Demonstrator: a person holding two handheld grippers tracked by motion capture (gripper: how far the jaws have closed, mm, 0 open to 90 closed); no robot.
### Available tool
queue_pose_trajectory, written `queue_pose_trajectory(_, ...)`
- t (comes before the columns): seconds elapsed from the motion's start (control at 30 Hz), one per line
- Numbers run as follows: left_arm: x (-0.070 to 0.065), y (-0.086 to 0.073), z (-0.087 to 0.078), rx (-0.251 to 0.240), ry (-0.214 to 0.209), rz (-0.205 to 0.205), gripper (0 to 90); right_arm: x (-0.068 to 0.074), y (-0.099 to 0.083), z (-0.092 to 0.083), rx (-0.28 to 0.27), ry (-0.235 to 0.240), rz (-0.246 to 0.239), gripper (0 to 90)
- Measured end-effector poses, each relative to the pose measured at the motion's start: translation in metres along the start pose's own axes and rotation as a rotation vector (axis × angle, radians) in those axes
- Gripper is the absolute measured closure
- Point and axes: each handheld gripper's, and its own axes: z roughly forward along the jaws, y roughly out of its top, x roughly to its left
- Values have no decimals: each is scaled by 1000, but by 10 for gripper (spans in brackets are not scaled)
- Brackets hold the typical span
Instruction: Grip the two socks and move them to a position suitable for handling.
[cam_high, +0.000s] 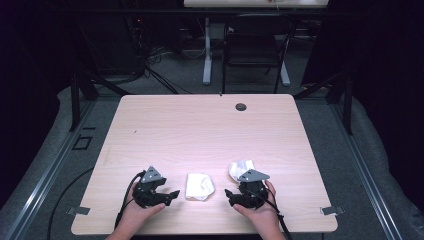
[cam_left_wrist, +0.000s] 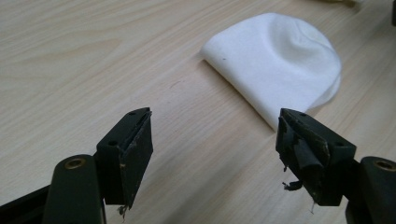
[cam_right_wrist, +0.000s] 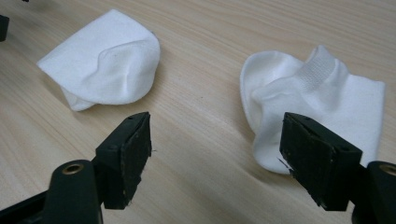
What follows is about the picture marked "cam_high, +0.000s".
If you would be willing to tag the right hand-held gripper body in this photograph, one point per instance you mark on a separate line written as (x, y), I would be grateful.
(252, 193)

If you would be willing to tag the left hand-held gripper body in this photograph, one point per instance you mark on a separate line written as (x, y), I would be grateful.
(148, 195)

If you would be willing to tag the white cloth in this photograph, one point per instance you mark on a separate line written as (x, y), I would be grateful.
(240, 167)
(199, 186)

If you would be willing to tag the person's left hand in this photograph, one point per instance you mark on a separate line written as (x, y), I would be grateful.
(138, 213)

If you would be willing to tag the person's right hand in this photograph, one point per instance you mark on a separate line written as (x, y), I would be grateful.
(260, 216)

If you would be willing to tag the white desk with legs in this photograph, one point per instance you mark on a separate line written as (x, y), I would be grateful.
(208, 50)

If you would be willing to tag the black folding chair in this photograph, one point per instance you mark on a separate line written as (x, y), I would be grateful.
(256, 46)

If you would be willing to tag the dark equipment cabinet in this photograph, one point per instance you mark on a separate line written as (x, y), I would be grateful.
(110, 43)

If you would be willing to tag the aluminium floor rail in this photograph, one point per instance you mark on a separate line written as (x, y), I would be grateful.
(50, 173)
(363, 173)

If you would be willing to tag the black metal frame stand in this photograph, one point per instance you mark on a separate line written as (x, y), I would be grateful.
(76, 100)
(346, 103)

